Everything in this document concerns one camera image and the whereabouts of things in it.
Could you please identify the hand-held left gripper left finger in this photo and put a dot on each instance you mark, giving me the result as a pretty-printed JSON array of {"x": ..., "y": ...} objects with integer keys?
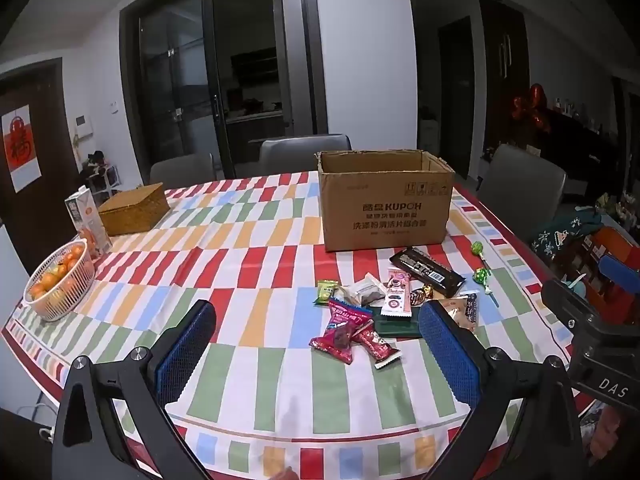
[{"x": 185, "y": 350}]

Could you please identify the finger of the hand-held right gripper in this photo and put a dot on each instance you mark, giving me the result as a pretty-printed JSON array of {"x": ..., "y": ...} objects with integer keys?
[
  {"x": 565, "y": 302},
  {"x": 620, "y": 270}
]

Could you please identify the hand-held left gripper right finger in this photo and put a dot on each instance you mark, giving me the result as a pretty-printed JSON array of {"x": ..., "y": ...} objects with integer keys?
[{"x": 450, "y": 355}]

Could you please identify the dark brown chocolate bar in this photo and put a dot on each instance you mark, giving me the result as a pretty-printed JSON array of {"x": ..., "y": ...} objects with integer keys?
[{"x": 427, "y": 270}]

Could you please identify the small green snack packet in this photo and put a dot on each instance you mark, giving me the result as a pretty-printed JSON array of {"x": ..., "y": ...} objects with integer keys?
[{"x": 326, "y": 292}]

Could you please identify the brown cardboard box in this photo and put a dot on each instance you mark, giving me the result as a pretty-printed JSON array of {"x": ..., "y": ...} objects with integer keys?
[{"x": 385, "y": 210}]

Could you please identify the orange wooden chair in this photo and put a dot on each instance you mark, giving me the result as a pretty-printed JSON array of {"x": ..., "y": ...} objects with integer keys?
[{"x": 612, "y": 242}]

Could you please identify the orange brown snack packet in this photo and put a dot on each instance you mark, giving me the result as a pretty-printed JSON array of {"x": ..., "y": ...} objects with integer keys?
[{"x": 460, "y": 312}]

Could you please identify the dark green flat packet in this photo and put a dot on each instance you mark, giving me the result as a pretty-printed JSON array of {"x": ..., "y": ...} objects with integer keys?
[{"x": 400, "y": 325}]

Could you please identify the gold wrapped candy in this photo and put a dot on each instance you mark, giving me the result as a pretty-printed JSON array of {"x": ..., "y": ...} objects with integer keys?
[{"x": 428, "y": 291}]

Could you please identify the green snowflake knit sweater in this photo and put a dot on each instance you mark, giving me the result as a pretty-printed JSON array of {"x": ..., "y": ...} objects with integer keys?
[{"x": 565, "y": 230}]

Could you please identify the small red snack packet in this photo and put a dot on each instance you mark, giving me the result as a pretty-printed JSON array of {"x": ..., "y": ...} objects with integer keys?
[{"x": 377, "y": 345}]

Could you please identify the pink and white snack packet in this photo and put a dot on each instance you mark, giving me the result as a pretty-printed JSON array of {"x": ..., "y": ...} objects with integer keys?
[{"x": 396, "y": 295}]

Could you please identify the green wrapped lollipop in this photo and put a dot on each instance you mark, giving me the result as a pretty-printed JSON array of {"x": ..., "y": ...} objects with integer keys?
[
  {"x": 481, "y": 276},
  {"x": 478, "y": 249}
]

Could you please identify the clear packet with dark filling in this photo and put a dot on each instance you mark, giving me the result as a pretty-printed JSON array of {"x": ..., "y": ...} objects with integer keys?
[{"x": 367, "y": 292}]

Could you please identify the colourful checked tablecloth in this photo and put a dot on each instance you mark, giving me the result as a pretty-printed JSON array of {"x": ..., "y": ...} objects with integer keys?
[{"x": 250, "y": 260}]

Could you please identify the large red snack packet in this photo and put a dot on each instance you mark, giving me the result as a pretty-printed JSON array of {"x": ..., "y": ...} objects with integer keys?
[{"x": 340, "y": 332}]

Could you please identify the grey dining chair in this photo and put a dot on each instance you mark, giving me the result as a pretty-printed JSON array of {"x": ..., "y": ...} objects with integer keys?
[
  {"x": 182, "y": 170},
  {"x": 300, "y": 155},
  {"x": 520, "y": 190}
]

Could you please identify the dark sideboard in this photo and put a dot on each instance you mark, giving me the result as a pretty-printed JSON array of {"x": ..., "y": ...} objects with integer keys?
[{"x": 580, "y": 150}]

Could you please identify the white plastic basket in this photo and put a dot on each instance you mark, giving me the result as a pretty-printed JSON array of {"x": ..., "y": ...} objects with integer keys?
[{"x": 65, "y": 300}]

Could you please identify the woven wicker box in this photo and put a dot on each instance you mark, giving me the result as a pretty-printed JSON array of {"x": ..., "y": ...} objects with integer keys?
[{"x": 134, "y": 210}]

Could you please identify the pile of oranges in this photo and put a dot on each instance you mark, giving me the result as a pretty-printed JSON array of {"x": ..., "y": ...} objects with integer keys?
[{"x": 57, "y": 272}]

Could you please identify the white orange juice carton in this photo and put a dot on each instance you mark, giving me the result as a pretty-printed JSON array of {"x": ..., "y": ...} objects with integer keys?
[{"x": 90, "y": 222}]

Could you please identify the white cube shelf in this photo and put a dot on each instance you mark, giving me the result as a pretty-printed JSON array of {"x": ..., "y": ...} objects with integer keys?
[{"x": 107, "y": 185}]

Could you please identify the red foil balloons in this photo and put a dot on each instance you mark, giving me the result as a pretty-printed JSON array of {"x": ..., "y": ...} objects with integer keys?
[{"x": 532, "y": 105}]

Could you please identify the dark brown wooden door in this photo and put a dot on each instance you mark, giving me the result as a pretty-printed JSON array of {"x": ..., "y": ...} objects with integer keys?
[{"x": 50, "y": 210}]

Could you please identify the black and white plush toy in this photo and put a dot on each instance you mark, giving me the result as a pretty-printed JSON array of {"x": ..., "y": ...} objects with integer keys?
[{"x": 95, "y": 162}]

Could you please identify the dark tall cabinet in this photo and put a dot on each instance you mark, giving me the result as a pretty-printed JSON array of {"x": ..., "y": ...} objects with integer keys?
[{"x": 505, "y": 70}]

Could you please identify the red and white door poster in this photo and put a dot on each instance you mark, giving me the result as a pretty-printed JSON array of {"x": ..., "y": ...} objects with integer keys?
[{"x": 22, "y": 150}]

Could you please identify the dark framed sliding glass door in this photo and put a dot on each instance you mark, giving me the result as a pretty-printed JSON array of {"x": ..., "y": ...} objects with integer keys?
[{"x": 175, "y": 85}]

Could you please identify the silver refrigerator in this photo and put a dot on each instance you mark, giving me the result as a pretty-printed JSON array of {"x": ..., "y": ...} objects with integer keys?
[{"x": 286, "y": 60}]

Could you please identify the white wall intercom panel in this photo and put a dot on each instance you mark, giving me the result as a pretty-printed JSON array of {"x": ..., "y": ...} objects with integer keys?
[{"x": 84, "y": 125}]

